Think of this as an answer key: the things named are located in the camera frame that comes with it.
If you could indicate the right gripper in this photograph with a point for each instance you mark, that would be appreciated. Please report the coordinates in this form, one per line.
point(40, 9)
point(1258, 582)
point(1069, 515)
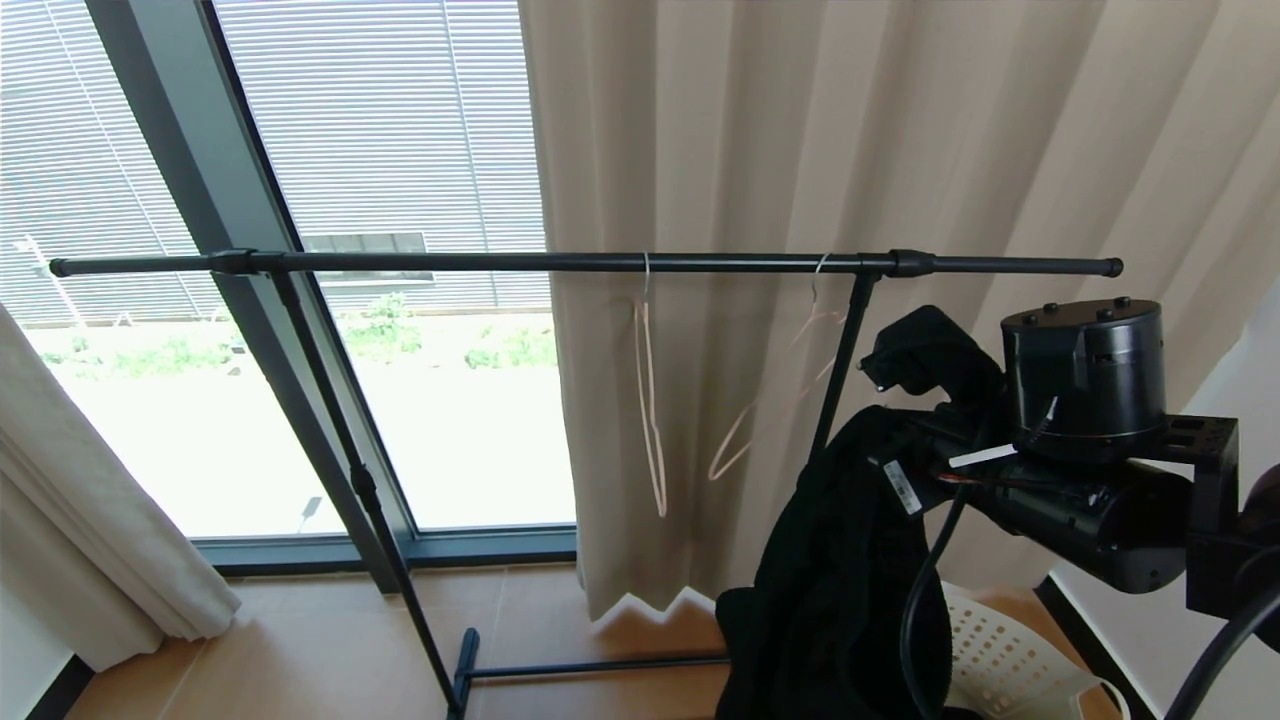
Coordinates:
point(1080, 520)

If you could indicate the black shorts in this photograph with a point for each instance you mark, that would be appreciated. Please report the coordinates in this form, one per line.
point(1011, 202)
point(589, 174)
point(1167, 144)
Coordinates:
point(830, 580)

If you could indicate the pink clothes hanger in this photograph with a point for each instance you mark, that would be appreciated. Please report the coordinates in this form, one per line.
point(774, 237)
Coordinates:
point(657, 420)
point(760, 436)

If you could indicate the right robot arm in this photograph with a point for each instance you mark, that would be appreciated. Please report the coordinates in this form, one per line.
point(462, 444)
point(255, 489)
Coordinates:
point(1085, 370)

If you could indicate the white laundry basket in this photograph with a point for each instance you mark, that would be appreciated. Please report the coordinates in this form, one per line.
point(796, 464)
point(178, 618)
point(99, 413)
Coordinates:
point(1010, 660)

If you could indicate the black clothes rack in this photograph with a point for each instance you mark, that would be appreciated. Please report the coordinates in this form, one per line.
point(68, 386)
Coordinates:
point(500, 262)

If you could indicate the beige curtain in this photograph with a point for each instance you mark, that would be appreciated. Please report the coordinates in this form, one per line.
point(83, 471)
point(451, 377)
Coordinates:
point(800, 120)

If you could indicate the window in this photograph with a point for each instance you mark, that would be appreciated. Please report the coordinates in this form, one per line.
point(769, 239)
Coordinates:
point(400, 120)

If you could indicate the white curtain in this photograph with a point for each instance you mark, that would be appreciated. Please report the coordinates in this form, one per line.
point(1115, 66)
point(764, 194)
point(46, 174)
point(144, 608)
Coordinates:
point(90, 540)

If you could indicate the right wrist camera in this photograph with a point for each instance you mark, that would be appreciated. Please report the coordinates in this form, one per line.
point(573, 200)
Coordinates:
point(930, 350)

